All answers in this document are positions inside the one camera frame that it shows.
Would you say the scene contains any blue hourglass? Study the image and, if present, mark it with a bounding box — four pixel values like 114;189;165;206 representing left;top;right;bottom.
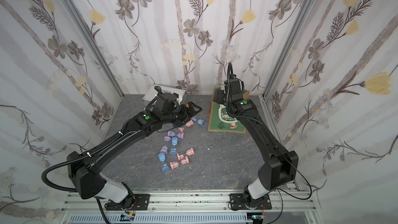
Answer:
171;137;179;146
191;117;205;127
161;163;170;173

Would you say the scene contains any purple hourglass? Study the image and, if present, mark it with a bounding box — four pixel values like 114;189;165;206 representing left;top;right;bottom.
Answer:
167;131;185;139
160;136;171;154

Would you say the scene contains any green burlap canvas bag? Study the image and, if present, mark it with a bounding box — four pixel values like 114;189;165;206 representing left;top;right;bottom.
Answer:
208;86;246;134

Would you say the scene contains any pink hourglass small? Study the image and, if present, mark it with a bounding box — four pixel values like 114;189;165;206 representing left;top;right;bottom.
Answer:
186;148;195;156

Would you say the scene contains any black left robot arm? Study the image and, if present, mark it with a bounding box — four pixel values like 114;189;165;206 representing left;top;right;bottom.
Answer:
41;86;202;223

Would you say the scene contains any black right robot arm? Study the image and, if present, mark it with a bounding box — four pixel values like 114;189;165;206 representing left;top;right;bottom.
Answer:
214;62;305;208

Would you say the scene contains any pink hourglass upper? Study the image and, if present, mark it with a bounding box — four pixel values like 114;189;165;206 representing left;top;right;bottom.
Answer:
178;120;194;133

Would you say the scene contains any purple hourglass standing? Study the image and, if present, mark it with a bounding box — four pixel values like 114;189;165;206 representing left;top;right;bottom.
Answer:
160;136;171;154

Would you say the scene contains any pink hourglass lower pair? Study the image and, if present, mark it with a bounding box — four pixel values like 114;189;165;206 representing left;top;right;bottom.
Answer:
177;153;190;165

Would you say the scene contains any blue hourglass number 30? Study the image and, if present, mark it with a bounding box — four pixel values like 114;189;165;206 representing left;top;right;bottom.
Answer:
158;152;166;162

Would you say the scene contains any pink hourglass number 15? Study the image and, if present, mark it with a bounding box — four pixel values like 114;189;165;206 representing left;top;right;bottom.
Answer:
170;161;179;170

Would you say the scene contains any blue hourglass front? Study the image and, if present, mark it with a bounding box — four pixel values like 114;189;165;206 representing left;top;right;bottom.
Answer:
161;163;170;173

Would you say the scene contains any silver aluminium case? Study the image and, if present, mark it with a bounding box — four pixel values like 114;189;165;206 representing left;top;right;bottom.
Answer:
142;84;188;106

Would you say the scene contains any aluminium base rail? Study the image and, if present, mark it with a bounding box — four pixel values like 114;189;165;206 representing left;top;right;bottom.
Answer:
58;189;318;224

